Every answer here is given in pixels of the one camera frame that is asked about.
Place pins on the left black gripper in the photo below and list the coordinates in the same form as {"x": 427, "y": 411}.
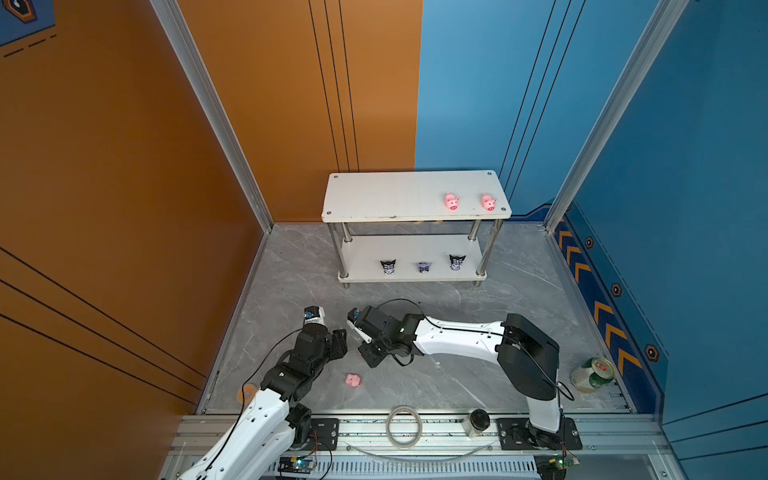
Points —
{"x": 339, "y": 343}

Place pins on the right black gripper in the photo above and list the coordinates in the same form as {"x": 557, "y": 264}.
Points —
{"x": 371, "y": 361}

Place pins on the black white Kuromi figure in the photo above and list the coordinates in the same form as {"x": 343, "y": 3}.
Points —
{"x": 456, "y": 262}
{"x": 388, "y": 266}

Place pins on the pink pig toy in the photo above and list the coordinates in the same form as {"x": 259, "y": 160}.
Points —
{"x": 451, "y": 202}
{"x": 353, "y": 380}
{"x": 488, "y": 202}

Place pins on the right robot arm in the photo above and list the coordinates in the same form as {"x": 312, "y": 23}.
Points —
{"x": 528, "y": 357}

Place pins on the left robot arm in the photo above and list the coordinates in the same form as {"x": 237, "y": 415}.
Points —
{"x": 274, "y": 419}

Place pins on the white two-tier shelf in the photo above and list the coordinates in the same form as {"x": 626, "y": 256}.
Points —
{"x": 412, "y": 197}

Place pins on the pink pig toy front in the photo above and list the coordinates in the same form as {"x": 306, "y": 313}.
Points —
{"x": 353, "y": 380}

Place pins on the green circuit board left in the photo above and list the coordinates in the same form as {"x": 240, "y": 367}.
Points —
{"x": 296, "y": 466}

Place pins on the green circuit board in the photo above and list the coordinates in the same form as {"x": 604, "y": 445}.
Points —
{"x": 561, "y": 463}
{"x": 296, "y": 466}

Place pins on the black capped small jar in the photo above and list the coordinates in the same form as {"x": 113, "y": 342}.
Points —
{"x": 475, "y": 423}

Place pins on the green circuit board right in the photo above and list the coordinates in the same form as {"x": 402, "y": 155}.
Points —
{"x": 561, "y": 463}

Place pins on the green beverage can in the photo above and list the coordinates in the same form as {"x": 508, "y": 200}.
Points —
{"x": 592, "y": 375}

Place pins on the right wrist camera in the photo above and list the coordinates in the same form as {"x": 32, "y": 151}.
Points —
{"x": 358, "y": 322}

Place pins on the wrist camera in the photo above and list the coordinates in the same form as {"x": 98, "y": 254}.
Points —
{"x": 314, "y": 315}
{"x": 358, "y": 322}

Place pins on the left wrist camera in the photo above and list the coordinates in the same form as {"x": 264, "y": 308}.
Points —
{"x": 314, "y": 315}

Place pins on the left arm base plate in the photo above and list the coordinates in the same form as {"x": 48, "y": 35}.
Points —
{"x": 324, "y": 431}

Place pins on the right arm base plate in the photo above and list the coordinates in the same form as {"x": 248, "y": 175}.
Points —
{"x": 516, "y": 433}

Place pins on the aluminium frame post left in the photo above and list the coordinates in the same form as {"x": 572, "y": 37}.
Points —
{"x": 178, "y": 33}

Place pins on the aluminium frame post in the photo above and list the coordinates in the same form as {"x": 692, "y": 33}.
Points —
{"x": 178, "y": 33}
{"x": 654, "y": 36}

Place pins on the aluminium frame post right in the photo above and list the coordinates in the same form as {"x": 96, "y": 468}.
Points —
{"x": 654, "y": 36}

